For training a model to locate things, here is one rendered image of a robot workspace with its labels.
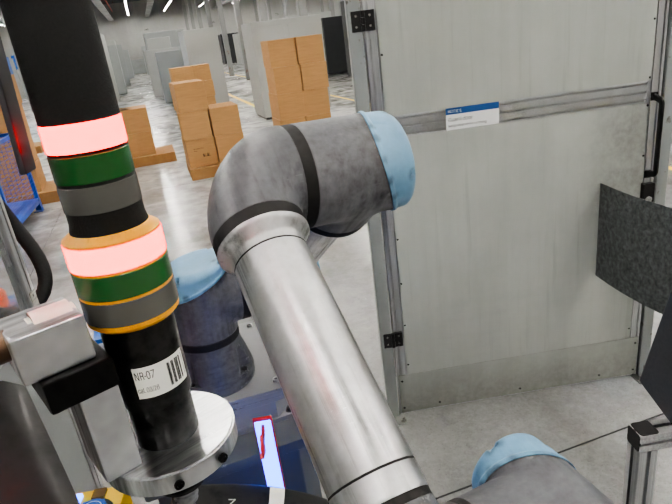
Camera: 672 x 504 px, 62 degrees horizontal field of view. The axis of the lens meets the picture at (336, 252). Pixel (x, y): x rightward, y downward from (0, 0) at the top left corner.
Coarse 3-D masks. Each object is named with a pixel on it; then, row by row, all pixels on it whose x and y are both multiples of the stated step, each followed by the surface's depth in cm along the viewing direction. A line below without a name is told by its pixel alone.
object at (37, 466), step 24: (0, 384) 39; (0, 408) 38; (24, 408) 39; (0, 432) 37; (24, 432) 37; (0, 456) 36; (24, 456) 36; (48, 456) 37; (0, 480) 35; (24, 480) 36; (48, 480) 36
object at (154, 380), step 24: (120, 336) 26; (144, 336) 26; (168, 336) 27; (120, 360) 26; (144, 360) 26; (168, 360) 27; (120, 384) 27; (144, 384) 27; (168, 384) 27; (144, 408) 27; (168, 408) 28; (192, 408) 29; (144, 432) 28; (168, 432) 28; (192, 432) 29
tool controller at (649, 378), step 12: (660, 324) 80; (660, 336) 80; (660, 348) 81; (648, 360) 84; (660, 360) 81; (648, 372) 85; (660, 372) 82; (648, 384) 85; (660, 384) 82; (660, 396) 82; (660, 408) 83
